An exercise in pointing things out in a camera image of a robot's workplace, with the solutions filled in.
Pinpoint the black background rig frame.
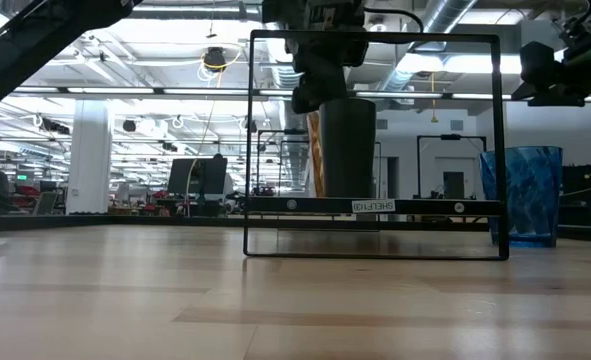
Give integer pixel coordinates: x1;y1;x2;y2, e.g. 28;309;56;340
416;133;488;199

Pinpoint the dark background monitor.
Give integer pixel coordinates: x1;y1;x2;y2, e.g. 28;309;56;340
166;153;229;197

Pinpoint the blue translucent cup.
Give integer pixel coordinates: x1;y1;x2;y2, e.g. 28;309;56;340
478;145;564;249

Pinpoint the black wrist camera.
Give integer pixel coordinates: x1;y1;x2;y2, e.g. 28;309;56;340
519;41;559;86
302;0;367;30

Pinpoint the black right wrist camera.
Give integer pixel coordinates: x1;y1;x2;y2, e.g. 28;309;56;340
519;41;559;86

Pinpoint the black background cabinet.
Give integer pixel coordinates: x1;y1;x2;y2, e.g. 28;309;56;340
558;161;591;227

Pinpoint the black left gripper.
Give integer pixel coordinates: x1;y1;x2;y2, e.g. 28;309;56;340
261;0;370;115

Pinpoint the black metal table frame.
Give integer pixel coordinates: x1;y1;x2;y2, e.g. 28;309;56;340
0;212;591;245

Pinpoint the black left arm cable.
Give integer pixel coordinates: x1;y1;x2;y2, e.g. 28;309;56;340
363;5;426;35

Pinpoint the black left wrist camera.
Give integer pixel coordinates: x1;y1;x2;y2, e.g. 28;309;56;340
302;0;367;30

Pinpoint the black cup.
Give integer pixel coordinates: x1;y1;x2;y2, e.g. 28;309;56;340
318;97;378;199

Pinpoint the black ceiling-hung device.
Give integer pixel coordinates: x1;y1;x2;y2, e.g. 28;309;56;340
202;46;228;72

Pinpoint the white pillar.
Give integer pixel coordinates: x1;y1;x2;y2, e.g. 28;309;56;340
65;98;115;215

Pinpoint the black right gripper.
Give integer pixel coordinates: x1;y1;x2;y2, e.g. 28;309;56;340
511;29;591;109

